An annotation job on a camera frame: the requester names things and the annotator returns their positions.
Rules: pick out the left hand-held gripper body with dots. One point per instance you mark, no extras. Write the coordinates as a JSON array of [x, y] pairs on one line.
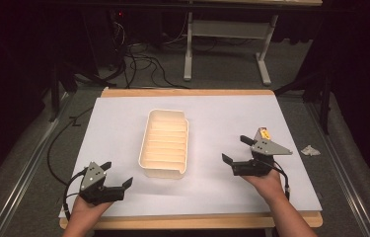
[[102, 194]]

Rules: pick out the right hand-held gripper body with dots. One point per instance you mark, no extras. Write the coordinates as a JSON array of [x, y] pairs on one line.
[[253, 168]]

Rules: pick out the person's left hand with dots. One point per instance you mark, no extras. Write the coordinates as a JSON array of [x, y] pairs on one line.
[[88, 210]]

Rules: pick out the person's right hand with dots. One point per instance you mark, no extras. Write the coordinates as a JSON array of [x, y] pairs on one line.
[[266, 186]]

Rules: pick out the white paper sheet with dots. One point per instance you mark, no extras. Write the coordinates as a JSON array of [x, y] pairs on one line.
[[205, 194]]

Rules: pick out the white ribbed plastic tray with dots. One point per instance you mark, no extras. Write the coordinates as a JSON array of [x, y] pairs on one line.
[[165, 144]]

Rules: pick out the crumpled white paper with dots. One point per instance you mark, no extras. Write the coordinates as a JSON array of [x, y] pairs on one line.
[[310, 150]]

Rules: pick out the wooden table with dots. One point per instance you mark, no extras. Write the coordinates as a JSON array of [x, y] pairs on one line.
[[189, 92]]

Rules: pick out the black tripod stand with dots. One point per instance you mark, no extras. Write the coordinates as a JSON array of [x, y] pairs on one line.
[[56, 89], [324, 98]]

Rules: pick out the metal floor rail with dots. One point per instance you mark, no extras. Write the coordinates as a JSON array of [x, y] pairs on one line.
[[343, 171], [24, 171]]

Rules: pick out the white metal desk frame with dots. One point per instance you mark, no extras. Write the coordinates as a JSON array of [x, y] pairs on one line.
[[228, 29]]

